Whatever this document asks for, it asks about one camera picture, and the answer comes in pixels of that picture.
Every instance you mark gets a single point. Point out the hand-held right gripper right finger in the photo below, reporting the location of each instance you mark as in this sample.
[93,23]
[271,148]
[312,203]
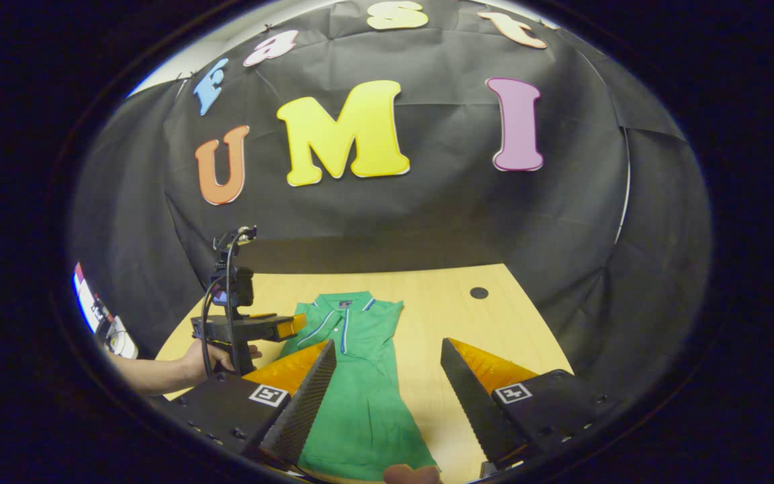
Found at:
[474,410]

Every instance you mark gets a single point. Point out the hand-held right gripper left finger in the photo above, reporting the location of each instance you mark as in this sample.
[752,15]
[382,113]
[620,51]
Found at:
[306,403]

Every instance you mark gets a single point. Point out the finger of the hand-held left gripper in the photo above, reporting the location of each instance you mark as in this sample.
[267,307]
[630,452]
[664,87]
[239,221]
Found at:
[289,326]

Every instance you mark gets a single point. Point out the green T-shirt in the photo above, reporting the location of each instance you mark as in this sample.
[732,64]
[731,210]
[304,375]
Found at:
[367,417]

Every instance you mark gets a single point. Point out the white cluttered equipment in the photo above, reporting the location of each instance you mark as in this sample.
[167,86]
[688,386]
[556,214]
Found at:
[115,339]

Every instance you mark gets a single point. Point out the black backdrop cloth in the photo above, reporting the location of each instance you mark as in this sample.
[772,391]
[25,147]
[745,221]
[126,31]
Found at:
[441,222]

